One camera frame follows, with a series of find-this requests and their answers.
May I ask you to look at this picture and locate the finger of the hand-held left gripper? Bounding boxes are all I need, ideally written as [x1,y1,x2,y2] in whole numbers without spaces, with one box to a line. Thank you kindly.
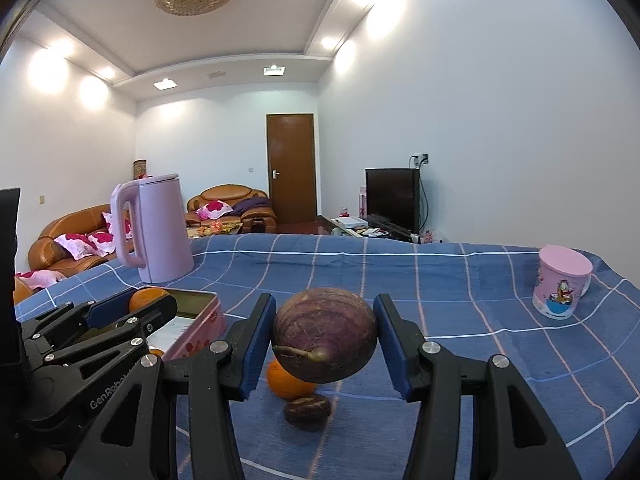
[20,291,132,343]
[42,294,179,368]

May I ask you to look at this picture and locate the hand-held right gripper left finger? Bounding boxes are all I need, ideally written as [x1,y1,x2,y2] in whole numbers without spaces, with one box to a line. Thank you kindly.
[62,292,277,480]

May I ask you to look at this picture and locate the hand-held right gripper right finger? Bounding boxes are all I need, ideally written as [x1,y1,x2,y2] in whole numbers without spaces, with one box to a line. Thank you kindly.
[372,293,583,480]

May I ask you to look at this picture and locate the pink tin box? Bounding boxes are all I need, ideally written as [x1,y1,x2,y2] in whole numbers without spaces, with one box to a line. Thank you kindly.
[135,285,227,361]

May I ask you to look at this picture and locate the purple passion fruit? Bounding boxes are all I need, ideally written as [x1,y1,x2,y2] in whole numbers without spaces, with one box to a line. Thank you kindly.
[271,287,379,385]

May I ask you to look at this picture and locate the pink floral cushion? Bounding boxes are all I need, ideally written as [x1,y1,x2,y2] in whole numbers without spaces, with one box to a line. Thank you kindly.
[102,210,135,241]
[197,200,233,221]
[54,232,98,261]
[87,227,117,257]

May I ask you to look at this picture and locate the dark water chestnut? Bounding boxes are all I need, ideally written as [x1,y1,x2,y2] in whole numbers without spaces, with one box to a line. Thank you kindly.
[282,394,332,431]

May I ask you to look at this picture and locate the blue checked tablecloth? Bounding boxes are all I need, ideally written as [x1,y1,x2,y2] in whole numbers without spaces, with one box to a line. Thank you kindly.
[15,232,640,480]

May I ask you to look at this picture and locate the pink electric kettle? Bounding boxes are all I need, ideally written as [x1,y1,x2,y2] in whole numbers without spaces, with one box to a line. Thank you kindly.
[110,173,196,284]

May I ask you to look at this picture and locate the long brown leather sofa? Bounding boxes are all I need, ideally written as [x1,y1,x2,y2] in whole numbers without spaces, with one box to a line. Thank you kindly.
[27,204,136,272]

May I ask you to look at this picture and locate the coffee table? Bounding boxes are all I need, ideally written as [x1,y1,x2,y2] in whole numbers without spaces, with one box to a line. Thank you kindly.
[187,220,246,239]

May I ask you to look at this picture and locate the low television stand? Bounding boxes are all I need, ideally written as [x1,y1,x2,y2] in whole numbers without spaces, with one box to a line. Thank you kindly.
[317,214,441,244]

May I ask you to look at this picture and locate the brown leather armchair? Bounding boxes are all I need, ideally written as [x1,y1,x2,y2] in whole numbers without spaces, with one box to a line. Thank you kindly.
[186,184,277,233]

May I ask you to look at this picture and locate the purple cloth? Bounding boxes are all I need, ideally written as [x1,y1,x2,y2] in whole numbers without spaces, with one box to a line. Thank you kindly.
[232,197,273,218]

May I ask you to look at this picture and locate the black television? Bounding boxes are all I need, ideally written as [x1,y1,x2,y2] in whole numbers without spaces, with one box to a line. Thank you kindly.
[365,167,421,236]

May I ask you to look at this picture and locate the pink cartoon mug with lid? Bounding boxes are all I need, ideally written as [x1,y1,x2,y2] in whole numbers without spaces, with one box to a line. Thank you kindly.
[531,245,594,320]

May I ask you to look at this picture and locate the brown wooden door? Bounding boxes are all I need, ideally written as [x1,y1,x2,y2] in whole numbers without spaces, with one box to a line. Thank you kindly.
[265,113,319,226]

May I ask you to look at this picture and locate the black power cable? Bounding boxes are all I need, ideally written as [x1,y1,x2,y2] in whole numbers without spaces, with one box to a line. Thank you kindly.
[419,164,432,235]

